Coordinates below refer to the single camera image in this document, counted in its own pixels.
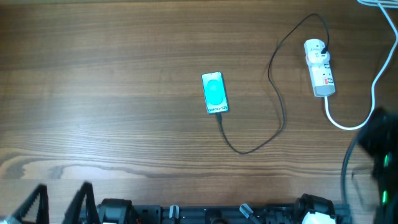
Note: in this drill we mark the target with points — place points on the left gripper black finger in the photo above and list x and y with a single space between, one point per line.
34 209
82 208

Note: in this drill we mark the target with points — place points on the blue Galaxy smartphone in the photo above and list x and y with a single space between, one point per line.
215 94

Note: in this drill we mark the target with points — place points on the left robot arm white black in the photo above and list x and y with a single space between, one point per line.
111 211

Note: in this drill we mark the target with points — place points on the white charger plug adapter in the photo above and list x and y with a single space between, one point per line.
315 58

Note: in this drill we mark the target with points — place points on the white power strip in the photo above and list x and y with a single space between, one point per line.
321 77

